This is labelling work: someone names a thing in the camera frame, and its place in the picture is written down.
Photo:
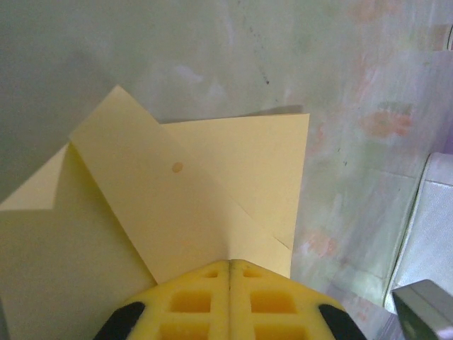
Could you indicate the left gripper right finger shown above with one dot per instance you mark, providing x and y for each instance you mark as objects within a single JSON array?
[{"x": 272, "y": 308}]

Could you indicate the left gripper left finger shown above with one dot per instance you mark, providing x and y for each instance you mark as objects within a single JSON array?
[{"x": 191, "y": 308}]

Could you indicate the yellow paper sheet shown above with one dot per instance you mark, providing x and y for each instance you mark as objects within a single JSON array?
[{"x": 177, "y": 195}]

